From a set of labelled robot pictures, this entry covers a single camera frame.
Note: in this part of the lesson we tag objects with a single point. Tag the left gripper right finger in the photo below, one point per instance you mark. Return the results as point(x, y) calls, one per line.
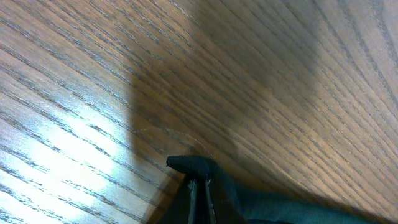
point(211, 212)

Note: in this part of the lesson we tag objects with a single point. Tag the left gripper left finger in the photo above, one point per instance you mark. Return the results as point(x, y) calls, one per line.
point(193, 188)

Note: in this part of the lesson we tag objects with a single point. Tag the black polo shirt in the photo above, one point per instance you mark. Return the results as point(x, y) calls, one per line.
point(235, 202)

